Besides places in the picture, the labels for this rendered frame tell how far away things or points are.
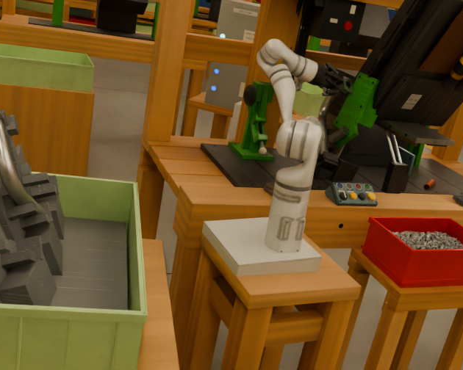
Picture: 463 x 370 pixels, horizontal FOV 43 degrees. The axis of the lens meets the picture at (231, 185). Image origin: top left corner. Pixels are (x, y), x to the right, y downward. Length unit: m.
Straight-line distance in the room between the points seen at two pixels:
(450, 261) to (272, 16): 1.09
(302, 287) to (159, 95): 1.01
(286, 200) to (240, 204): 0.30
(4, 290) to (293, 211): 0.69
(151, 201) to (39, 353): 1.30
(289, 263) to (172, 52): 0.98
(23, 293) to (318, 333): 0.77
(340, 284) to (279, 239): 0.19
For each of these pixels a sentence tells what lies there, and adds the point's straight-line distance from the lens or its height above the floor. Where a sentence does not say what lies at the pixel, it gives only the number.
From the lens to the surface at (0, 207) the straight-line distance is 1.24.
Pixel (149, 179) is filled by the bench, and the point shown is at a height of 0.73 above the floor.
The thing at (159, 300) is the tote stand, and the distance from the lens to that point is 1.40.
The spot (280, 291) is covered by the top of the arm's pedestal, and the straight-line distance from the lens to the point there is 1.42.
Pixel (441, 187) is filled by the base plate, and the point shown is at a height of 0.90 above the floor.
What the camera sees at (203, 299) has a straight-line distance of 1.65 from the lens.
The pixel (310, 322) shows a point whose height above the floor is 0.74.
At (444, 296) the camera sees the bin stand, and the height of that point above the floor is 0.79.
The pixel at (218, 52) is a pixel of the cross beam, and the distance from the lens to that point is 2.30.
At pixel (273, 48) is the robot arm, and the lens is 1.96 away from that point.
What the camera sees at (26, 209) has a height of 1.01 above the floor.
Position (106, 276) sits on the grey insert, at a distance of 1.36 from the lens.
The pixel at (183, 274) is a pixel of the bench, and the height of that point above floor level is 0.66.
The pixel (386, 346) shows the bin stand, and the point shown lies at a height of 0.62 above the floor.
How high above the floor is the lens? 1.54
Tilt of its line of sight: 20 degrees down
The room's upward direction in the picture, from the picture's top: 11 degrees clockwise
